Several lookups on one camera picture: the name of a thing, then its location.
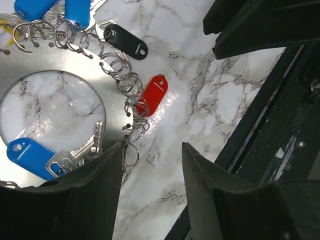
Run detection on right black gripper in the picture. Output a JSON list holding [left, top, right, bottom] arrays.
[[202, 0, 320, 60]]

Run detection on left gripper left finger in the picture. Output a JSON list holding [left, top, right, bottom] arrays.
[[0, 142, 123, 240]]

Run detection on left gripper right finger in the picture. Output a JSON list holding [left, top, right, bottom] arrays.
[[181, 142, 320, 240]]

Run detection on yellow key tag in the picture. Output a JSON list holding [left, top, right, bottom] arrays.
[[0, 19, 15, 49]]

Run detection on red key tag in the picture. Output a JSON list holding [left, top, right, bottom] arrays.
[[136, 74, 168, 117]]

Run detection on blue key tag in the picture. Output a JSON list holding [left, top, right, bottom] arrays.
[[13, 0, 58, 22], [64, 0, 91, 28], [6, 137, 56, 181]]

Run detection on metal disc with keyrings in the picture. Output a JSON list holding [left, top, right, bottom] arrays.
[[0, 14, 151, 188]]

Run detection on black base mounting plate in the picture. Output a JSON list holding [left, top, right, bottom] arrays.
[[167, 44, 320, 240]]

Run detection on black key tag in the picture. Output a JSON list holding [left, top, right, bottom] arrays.
[[103, 23, 149, 60]]

